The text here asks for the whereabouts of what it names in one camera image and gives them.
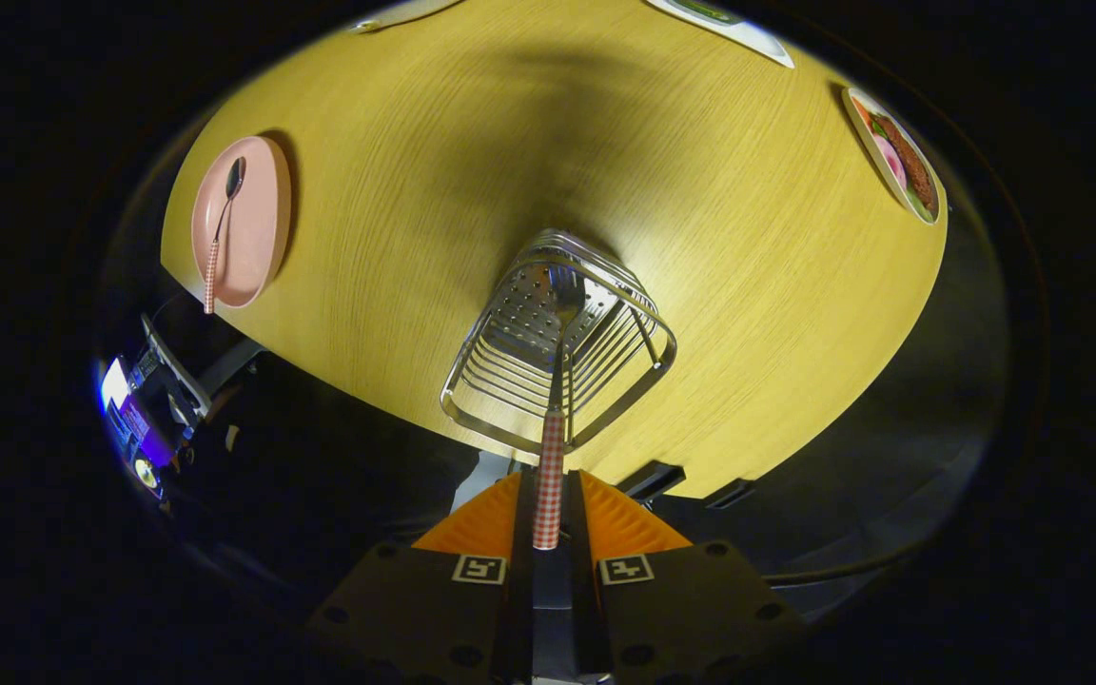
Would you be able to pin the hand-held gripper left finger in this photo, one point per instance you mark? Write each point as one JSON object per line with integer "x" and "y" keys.
{"x": 523, "y": 533}

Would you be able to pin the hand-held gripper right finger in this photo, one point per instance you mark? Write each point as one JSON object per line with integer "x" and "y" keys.
{"x": 578, "y": 533}

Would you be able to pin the laptop with lit screen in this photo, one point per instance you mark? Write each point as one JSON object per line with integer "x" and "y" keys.
{"x": 139, "y": 419}

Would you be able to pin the pink plate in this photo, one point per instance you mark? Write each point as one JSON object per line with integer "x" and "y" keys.
{"x": 258, "y": 228}

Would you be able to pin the plate with meat dish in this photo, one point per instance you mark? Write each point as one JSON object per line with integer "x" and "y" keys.
{"x": 900, "y": 157}

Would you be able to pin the white coaster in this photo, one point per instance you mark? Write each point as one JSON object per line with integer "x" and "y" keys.
{"x": 757, "y": 40}

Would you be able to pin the white plate with bread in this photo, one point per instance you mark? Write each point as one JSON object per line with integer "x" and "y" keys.
{"x": 405, "y": 14}

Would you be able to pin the green label plastic bottle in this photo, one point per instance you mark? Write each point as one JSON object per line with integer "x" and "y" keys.
{"x": 705, "y": 9}

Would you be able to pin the black table bracket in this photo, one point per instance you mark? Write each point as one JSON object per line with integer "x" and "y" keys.
{"x": 655, "y": 480}
{"x": 729, "y": 493}

